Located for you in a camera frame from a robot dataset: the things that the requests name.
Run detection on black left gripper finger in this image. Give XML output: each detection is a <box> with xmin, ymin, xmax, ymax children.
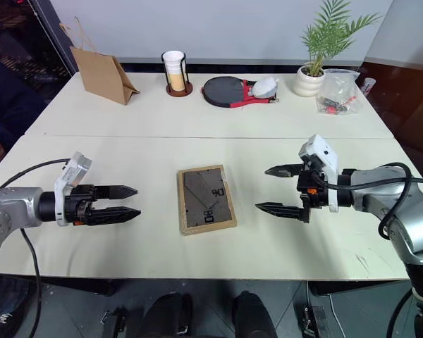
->
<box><xmin>87</xmin><ymin>206</ymin><xmax>142</xmax><ymax>226</ymax></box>
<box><xmin>94</xmin><ymin>184</ymin><xmax>139</xmax><ymax>202</ymax></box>

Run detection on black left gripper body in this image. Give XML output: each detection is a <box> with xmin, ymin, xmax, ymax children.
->
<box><xmin>63</xmin><ymin>183</ymin><xmax>98</xmax><ymax>226</ymax></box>

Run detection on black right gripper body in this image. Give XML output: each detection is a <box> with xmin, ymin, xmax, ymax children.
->
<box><xmin>295</xmin><ymin>162</ymin><xmax>330</xmax><ymax>224</ymax></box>

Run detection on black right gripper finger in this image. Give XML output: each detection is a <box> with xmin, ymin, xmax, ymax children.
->
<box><xmin>255</xmin><ymin>201</ymin><xmax>305</xmax><ymax>220</ymax></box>
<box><xmin>264</xmin><ymin>163</ymin><xmax>306</xmax><ymax>178</ymax></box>

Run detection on white ribbed plant pot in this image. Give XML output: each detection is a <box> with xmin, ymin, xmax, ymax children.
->
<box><xmin>290</xmin><ymin>64</ymin><xmax>326</xmax><ymax>98</ymax></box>

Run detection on clear plastic parts bag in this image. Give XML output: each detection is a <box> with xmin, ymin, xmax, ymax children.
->
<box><xmin>315</xmin><ymin>68</ymin><xmax>361</xmax><ymax>116</ymax></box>

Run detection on black table tennis paddle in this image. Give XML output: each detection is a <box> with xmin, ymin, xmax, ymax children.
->
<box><xmin>201</xmin><ymin>76</ymin><xmax>281</xmax><ymax>108</ymax></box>

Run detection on dark rounded robot foot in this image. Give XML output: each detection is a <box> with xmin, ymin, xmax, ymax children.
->
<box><xmin>140</xmin><ymin>292</ymin><xmax>194</xmax><ymax>338</ymax></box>
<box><xmin>231</xmin><ymin>290</ymin><xmax>276</xmax><ymax>338</ymax></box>

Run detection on brown paper bag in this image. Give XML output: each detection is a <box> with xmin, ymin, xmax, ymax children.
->
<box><xmin>59</xmin><ymin>16</ymin><xmax>142</xmax><ymax>106</ymax></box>

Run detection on person in dark clothing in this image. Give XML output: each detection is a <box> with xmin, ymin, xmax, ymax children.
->
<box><xmin>0</xmin><ymin>52</ymin><xmax>45</xmax><ymax>163</ymax></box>

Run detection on paper cups in holder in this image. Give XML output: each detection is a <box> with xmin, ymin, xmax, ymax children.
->
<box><xmin>166</xmin><ymin>51</ymin><xmax>193</xmax><ymax>97</ymax></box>

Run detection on stack of paper cups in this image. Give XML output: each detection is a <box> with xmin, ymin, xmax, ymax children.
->
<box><xmin>161</xmin><ymin>50</ymin><xmax>185</xmax><ymax>92</ymax></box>

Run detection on green palm plant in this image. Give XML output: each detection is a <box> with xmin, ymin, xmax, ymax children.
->
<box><xmin>300</xmin><ymin>0</ymin><xmax>384</xmax><ymax>76</ymax></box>

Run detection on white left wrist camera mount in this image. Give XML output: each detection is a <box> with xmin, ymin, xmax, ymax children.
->
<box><xmin>54</xmin><ymin>151</ymin><xmax>93</xmax><ymax>227</ymax></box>

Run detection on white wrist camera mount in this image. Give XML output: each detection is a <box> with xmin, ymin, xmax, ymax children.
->
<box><xmin>54</xmin><ymin>151</ymin><xmax>93</xmax><ymax>227</ymax></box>
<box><xmin>298</xmin><ymin>133</ymin><xmax>340</xmax><ymax>213</ymax></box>

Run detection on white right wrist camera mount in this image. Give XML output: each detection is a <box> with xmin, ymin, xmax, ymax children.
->
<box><xmin>298</xmin><ymin>133</ymin><xmax>340</xmax><ymax>213</ymax></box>

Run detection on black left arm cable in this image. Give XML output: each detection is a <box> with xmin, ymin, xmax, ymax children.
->
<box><xmin>0</xmin><ymin>158</ymin><xmax>71</xmax><ymax>338</ymax></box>

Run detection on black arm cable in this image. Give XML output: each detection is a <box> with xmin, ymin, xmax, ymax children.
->
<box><xmin>312</xmin><ymin>162</ymin><xmax>423</xmax><ymax>338</ymax></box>
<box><xmin>0</xmin><ymin>158</ymin><xmax>71</xmax><ymax>338</ymax></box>

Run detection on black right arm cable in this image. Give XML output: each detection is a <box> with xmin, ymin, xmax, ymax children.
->
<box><xmin>312</xmin><ymin>162</ymin><xmax>423</xmax><ymax>338</ymax></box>

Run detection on wooden framed slate board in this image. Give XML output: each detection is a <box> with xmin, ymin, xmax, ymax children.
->
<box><xmin>177</xmin><ymin>163</ymin><xmax>238</xmax><ymax>237</ymax></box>

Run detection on black table leg bracket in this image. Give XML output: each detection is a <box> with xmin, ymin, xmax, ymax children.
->
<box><xmin>99</xmin><ymin>305</ymin><xmax>128</xmax><ymax>338</ymax></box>
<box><xmin>293</xmin><ymin>281</ymin><xmax>329</xmax><ymax>338</ymax></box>

